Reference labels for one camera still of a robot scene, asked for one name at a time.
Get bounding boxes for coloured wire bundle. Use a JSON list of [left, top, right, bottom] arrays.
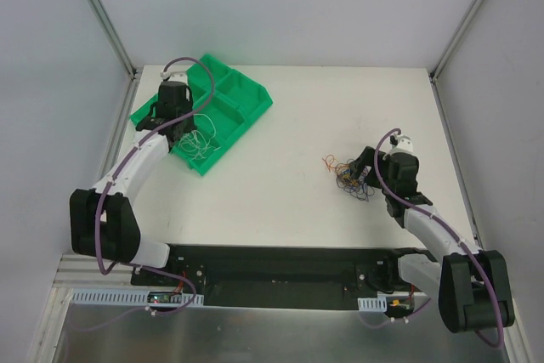
[[332, 158, 377, 203]]

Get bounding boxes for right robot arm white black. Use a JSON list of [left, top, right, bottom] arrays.
[[348, 146, 515, 333]]

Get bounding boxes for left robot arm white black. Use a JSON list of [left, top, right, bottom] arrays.
[[69, 79, 196, 286]]

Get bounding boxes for green compartment tray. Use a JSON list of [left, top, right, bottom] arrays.
[[128, 53, 274, 179]]

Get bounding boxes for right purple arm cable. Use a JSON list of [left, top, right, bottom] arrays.
[[375, 127, 507, 349]]

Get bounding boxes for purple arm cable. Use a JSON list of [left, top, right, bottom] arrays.
[[375, 127, 507, 349], [95, 56, 216, 317]]

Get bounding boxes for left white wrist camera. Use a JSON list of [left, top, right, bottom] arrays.
[[161, 71, 188, 83]]

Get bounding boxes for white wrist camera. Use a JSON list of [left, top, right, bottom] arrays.
[[388, 133, 414, 156], [161, 71, 188, 83]]

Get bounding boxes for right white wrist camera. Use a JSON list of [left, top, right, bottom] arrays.
[[388, 133, 414, 156]]

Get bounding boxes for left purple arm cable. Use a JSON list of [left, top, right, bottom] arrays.
[[95, 56, 216, 317]]

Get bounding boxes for right white cable duct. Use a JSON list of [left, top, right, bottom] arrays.
[[357, 297, 388, 313]]

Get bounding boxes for white cable duct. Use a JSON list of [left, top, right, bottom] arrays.
[[357, 297, 388, 313], [71, 289, 204, 308]]

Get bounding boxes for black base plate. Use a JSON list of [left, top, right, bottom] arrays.
[[130, 245, 418, 310]]

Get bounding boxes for left aluminium frame post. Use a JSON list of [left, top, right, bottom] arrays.
[[87, 0, 137, 79]]

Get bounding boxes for aluminium frame post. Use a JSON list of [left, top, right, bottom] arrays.
[[429, 0, 487, 83], [87, 0, 137, 79]]

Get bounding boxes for aluminium frame rail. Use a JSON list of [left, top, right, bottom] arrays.
[[54, 253, 137, 286]]

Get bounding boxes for left white cable duct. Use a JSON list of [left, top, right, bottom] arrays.
[[71, 289, 204, 308]]

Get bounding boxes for right aluminium frame post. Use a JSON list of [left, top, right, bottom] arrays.
[[429, 0, 487, 83]]

